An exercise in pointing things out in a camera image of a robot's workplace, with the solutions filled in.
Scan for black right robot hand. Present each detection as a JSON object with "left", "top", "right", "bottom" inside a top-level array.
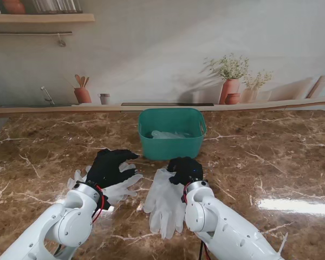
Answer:
[{"left": 166, "top": 156, "right": 205, "bottom": 186}]

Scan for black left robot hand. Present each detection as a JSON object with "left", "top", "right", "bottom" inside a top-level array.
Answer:
[{"left": 86, "top": 148, "right": 139, "bottom": 190}]

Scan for teal plastic basket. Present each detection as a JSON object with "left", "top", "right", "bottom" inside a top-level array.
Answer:
[{"left": 138, "top": 107, "right": 207, "bottom": 161}]

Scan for terracotta utensil pot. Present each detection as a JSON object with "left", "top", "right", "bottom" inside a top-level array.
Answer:
[{"left": 73, "top": 87, "right": 92, "bottom": 104}]

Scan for chrome faucet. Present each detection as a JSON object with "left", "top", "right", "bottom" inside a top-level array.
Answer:
[{"left": 40, "top": 86, "right": 56, "bottom": 106}]

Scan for small dried flower bouquet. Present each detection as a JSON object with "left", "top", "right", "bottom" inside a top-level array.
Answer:
[{"left": 243, "top": 70, "right": 274, "bottom": 90}]

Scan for pale wooden cutting board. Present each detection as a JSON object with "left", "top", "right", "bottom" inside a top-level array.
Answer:
[{"left": 306, "top": 70, "right": 325, "bottom": 99}]

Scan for row of glass jars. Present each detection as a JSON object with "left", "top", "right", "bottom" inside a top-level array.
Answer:
[{"left": 32, "top": 0, "right": 83, "bottom": 14}]

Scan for terracotta jar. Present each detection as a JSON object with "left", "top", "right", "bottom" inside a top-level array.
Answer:
[{"left": 2, "top": 0, "right": 27, "bottom": 15}]

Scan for red black right arm cables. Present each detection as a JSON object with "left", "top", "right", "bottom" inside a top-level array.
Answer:
[{"left": 180, "top": 183, "right": 210, "bottom": 260}]

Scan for red black arm cables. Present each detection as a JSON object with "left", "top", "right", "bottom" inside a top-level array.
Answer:
[
  {"left": 53, "top": 185, "right": 106, "bottom": 257},
  {"left": 180, "top": 183, "right": 210, "bottom": 260}
]

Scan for red black left arm cables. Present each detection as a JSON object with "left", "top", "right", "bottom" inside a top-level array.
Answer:
[{"left": 53, "top": 185, "right": 106, "bottom": 257}]

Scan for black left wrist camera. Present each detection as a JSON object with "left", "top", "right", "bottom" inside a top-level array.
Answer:
[{"left": 101, "top": 194, "right": 111, "bottom": 211}]

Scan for metal wall rail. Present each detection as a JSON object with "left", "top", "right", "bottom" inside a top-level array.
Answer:
[{"left": 0, "top": 31, "right": 73, "bottom": 35}]

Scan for wooden wall shelf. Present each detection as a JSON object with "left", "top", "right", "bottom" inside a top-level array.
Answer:
[{"left": 0, "top": 12, "right": 95, "bottom": 24}]

